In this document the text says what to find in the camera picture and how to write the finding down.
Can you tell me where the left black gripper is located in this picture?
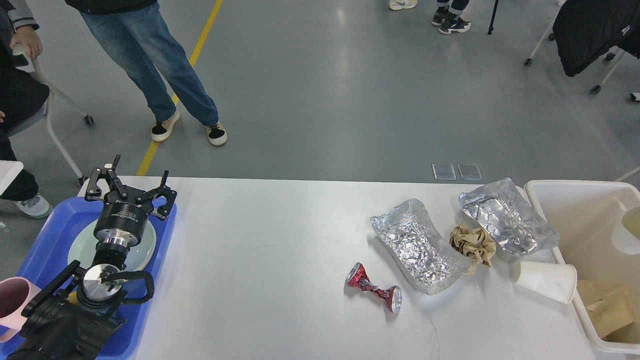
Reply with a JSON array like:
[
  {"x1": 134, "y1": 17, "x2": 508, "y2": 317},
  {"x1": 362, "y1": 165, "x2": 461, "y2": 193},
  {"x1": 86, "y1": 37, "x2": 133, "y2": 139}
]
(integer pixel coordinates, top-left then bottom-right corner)
[{"x1": 84, "y1": 154, "x2": 178, "y2": 247}]

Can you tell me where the green ceramic plate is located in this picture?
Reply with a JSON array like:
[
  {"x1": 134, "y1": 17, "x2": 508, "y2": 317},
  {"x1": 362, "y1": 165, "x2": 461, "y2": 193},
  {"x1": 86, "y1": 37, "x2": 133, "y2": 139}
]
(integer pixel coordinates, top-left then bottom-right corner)
[{"x1": 66, "y1": 220, "x2": 157, "y2": 271}]

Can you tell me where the white paper cup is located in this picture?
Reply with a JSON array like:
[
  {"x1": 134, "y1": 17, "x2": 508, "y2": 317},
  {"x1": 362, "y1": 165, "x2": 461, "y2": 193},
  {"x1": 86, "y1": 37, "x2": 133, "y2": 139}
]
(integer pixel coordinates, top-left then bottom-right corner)
[{"x1": 611, "y1": 205, "x2": 640, "y2": 255}]

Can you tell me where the teal ceramic mug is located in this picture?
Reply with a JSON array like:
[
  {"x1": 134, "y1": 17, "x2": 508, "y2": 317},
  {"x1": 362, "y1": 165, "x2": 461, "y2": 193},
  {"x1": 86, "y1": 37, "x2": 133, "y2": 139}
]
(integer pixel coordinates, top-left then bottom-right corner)
[{"x1": 67, "y1": 291, "x2": 79, "y2": 306}]

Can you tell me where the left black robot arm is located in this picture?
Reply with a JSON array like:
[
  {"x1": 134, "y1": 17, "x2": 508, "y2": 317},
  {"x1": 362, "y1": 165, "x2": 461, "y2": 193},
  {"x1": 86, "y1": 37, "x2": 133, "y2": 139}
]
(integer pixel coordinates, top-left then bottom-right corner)
[{"x1": 7, "y1": 155, "x2": 178, "y2": 360}]

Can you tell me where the pink ceramic plate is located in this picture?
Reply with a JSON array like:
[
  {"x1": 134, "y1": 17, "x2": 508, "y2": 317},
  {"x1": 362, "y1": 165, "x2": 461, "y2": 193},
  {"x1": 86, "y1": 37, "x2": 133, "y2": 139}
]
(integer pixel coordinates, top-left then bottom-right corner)
[{"x1": 135, "y1": 250, "x2": 154, "y2": 271}]

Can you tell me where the blue plastic tray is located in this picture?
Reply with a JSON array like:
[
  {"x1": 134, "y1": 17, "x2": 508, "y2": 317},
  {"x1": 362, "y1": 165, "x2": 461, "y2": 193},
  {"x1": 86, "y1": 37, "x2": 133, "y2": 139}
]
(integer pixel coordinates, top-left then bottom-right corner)
[{"x1": 16, "y1": 197, "x2": 178, "y2": 360}]

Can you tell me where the white office chair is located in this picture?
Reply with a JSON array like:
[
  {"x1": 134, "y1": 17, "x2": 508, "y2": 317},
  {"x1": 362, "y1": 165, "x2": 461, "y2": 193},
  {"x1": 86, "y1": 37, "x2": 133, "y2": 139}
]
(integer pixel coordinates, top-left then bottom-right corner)
[{"x1": 10, "y1": 42, "x2": 96, "y2": 187}]

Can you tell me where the white side table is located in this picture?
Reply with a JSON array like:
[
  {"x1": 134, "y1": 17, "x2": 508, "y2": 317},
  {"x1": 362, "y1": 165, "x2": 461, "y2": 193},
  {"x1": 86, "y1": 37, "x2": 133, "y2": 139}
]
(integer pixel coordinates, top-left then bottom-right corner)
[{"x1": 0, "y1": 160, "x2": 24, "y2": 194}]

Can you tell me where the pink ceramic mug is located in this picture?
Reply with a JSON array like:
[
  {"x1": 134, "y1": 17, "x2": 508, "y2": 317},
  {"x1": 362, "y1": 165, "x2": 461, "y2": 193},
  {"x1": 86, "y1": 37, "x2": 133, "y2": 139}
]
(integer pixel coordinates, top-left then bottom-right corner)
[{"x1": 0, "y1": 276, "x2": 41, "y2": 343}]

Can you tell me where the seated person in black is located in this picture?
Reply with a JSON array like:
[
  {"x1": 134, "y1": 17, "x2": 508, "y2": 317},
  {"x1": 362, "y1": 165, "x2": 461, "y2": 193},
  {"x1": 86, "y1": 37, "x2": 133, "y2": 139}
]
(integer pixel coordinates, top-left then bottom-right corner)
[{"x1": 0, "y1": 0, "x2": 51, "y2": 219}]

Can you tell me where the person in blue jeans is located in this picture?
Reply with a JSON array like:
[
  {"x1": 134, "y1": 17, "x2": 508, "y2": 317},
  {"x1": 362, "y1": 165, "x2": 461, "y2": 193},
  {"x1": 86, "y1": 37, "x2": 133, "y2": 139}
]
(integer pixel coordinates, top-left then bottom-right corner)
[{"x1": 67, "y1": 0, "x2": 227, "y2": 146}]

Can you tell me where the crushed red soda can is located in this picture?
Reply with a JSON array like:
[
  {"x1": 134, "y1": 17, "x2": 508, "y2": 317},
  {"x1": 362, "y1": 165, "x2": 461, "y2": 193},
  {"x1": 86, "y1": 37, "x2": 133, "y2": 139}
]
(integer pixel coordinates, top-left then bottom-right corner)
[{"x1": 345, "y1": 262, "x2": 403, "y2": 315}]

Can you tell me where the large crumpled foil tray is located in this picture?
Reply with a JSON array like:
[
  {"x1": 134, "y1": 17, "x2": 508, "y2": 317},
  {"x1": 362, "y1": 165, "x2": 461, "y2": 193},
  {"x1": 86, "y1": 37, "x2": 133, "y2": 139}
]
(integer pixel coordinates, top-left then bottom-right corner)
[{"x1": 370, "y1": 198, "x2": 471, "y2": 296}]

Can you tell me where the crumpled brown paper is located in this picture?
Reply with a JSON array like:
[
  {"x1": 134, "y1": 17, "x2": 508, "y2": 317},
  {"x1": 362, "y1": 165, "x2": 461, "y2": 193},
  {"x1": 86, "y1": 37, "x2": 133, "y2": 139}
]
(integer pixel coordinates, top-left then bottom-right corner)
[{"x1": 449, "y1": 223, "x2": 497, "y2": 275}]

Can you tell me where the person in black sneakers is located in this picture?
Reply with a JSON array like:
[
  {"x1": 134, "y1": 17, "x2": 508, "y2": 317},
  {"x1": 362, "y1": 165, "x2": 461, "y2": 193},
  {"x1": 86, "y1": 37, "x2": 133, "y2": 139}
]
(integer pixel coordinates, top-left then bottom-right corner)
[{"x1": 430, "y1": 0, "x2": 471, "y2": 35}]

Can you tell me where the small crumpled foil sheet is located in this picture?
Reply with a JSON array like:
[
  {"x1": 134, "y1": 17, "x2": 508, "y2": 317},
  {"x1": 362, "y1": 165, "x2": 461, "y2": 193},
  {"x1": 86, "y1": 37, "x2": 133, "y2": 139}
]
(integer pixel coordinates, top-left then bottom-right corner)
[{"x1": 458, "y1": 177, "x2": 560, "y2": 262}]

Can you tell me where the beige plastic bin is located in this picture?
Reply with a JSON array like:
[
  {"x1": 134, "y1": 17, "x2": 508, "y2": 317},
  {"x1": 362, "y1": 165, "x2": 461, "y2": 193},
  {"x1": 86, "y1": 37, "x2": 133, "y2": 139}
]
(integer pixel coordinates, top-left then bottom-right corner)
[{"x1": 523, "y1": 180, "x2": 640, "y2": 356}]

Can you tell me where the chair with black jacket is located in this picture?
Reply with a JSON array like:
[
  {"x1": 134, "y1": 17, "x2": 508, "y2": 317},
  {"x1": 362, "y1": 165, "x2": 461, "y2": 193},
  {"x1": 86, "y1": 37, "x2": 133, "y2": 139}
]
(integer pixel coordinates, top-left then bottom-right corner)
[{"x1": 523, "y1": 0, "x2": 640, "y2": 95}]

